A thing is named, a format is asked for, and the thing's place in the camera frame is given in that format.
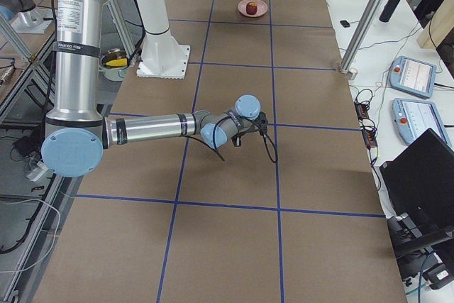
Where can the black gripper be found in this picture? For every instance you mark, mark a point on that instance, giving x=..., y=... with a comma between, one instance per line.
x=237, y=138

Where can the small black square device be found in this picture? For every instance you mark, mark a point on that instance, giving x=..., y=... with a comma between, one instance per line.
x=345, y=23

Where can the blue teach pendant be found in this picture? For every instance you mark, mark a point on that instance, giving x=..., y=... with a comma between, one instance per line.
x=412, y=76
x=414, y=117

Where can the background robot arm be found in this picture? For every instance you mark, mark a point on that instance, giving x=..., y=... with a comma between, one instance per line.
x=26, y=16

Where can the black bottle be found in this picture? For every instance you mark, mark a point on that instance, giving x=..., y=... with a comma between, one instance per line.
x=388, y=10

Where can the pink plate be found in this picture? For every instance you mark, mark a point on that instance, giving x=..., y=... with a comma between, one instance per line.
x=262, y=8

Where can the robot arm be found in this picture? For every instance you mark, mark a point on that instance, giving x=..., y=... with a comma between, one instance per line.
x=78, y=128

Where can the white power adapter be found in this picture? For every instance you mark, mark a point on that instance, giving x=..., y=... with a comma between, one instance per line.
x=37, y=171

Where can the black laptop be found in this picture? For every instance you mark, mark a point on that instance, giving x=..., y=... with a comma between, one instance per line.
x=420, y=179

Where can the red apple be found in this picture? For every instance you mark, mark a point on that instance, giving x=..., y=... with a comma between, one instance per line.
x=251, y=8

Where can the near blue teach pendant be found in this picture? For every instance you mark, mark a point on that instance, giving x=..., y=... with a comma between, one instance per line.
x=414, y=117

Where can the white camera mast base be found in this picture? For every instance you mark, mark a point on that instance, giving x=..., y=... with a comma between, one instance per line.
x=162, y=56

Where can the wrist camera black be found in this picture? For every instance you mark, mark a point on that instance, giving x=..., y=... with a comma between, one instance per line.
x=262, y=122

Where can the white pot with yellow item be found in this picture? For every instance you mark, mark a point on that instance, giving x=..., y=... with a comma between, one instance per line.
x=114, y=65

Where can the far blue teach pendant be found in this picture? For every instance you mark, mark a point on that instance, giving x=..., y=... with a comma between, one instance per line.
x=412, y=76

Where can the black orange usb hub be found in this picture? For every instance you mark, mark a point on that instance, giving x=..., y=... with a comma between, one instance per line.
x=361, y=109

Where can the aluminium frame post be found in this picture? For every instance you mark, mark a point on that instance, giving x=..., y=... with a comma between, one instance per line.
x=365, y=22

